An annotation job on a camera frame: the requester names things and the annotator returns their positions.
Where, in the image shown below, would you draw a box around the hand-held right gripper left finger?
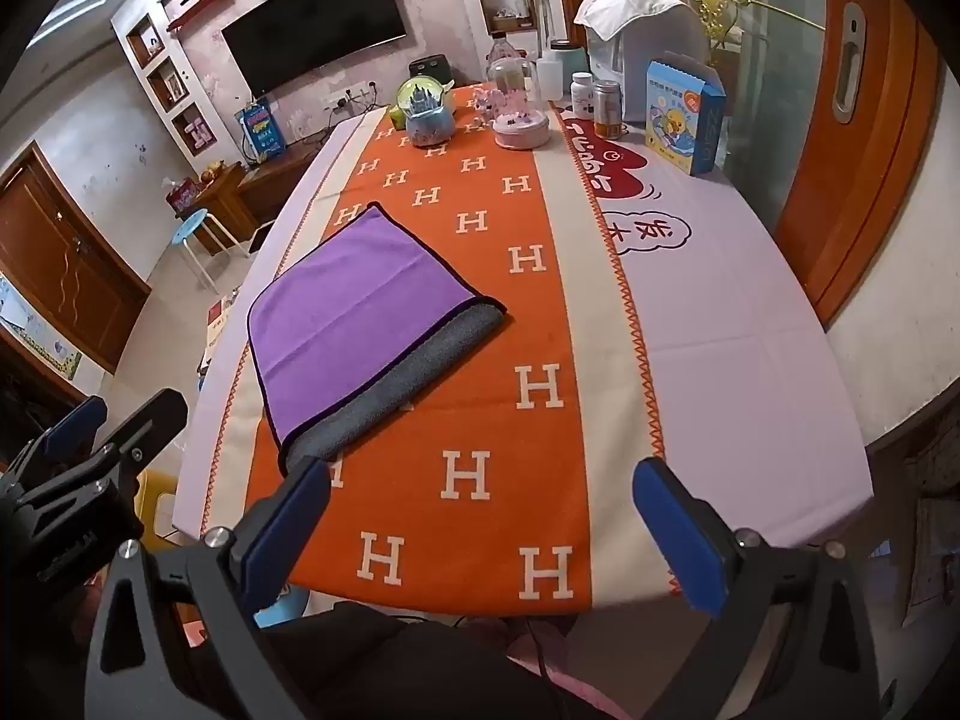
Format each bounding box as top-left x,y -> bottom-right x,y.
84,456 -> 335,720

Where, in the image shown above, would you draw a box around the teal cup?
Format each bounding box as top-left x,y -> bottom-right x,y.
551,40 -> 590,91

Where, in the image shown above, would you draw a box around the blue duck print carton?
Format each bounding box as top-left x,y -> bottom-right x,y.
645,51 -> 727,177

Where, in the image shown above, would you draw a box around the red floating shelf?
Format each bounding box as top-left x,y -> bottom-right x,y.
165,0 -> 237,32

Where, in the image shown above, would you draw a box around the orange patterned blanket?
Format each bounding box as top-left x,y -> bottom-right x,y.
199,82 -> 680,605

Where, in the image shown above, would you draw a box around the clear glass jar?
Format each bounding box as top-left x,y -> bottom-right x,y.
486,31 -> 535,102

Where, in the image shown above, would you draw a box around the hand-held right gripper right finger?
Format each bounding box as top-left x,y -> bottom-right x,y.
632,456 -> 882,720

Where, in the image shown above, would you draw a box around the pink carousel music box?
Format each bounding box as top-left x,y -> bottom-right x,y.
472,85 -> 552,149

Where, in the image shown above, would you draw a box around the castle snow globe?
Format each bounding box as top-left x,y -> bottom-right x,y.
395,75 -> 456,149

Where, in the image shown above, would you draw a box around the small black appliance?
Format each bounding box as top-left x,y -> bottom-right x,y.
411,54 -> 455,87

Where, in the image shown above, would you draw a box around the blue printed box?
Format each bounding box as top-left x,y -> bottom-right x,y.
234,99 -> 290,166

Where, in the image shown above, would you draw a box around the white water dispenser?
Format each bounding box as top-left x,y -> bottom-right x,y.
576,0 -> 710,102

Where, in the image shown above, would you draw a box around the black flat television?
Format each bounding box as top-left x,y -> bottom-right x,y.
222,0 -> 408,95

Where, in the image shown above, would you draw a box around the dark clothing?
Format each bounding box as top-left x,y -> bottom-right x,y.
255,604 -> 571,720

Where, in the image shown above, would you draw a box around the wooden television cabinet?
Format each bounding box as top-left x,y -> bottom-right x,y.
191,120 -> 338,237

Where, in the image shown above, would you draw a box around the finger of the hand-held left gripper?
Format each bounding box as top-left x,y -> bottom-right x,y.
15,388 -> 188,512
15,395 -> 108,482

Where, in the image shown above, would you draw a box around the orange wooden door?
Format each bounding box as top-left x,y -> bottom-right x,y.
772,0 -> 942,327

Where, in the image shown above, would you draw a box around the purple and grey towel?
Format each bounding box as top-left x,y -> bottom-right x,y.
247,201 -> 509,477

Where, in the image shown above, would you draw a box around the amber pill bottle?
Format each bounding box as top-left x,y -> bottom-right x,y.
594,81 -> 625,137

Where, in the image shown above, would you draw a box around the blue round stool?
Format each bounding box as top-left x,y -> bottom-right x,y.
174,208 -> 252,290

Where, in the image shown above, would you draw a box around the yellow stool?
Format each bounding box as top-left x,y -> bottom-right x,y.
135,469 -> 177,541

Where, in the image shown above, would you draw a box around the brown wooden door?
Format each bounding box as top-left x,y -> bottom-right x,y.
0,142 -> 151,376

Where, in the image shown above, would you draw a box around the wall poster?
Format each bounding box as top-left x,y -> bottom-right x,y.
0,274 -> 83,383

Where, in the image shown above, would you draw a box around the white wall niche shelves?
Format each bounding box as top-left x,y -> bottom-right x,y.
112,15 -> 218,158

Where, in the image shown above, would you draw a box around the silver door handle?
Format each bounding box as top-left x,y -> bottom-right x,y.
832,2 -> 865,125

